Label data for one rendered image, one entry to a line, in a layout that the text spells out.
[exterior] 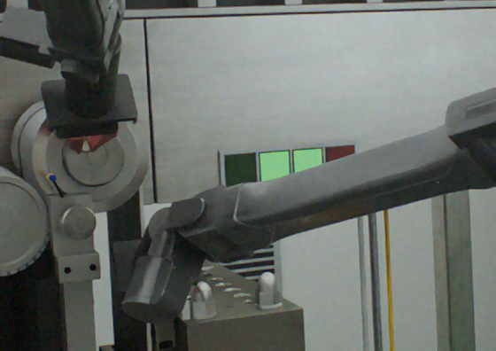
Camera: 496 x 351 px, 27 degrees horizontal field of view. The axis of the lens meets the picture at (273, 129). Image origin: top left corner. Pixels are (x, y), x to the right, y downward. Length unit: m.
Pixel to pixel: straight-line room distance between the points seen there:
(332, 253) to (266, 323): 3.00
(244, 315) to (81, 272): 0.23
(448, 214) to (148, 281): 1.01
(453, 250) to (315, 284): 2.30
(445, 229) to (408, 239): 2.43
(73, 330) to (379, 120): 0.74
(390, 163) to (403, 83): 0.83
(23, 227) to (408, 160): 0.54
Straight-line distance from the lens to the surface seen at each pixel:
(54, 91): 1.21
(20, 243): 1.33
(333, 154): 1.77
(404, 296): 4.54
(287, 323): 1.39
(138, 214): 1.36
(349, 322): 4.45
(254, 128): 1.73
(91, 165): 1.31
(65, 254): 1.28
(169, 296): 1.16
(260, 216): 1.09
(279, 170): 1.74
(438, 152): 0.98
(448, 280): 2.10
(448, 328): 2.12
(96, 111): 1.18
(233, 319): 1.36
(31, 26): 1.11
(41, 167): 1.32
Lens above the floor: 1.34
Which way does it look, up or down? 3 degrees down
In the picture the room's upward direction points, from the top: 3 degrees counter-clockwise
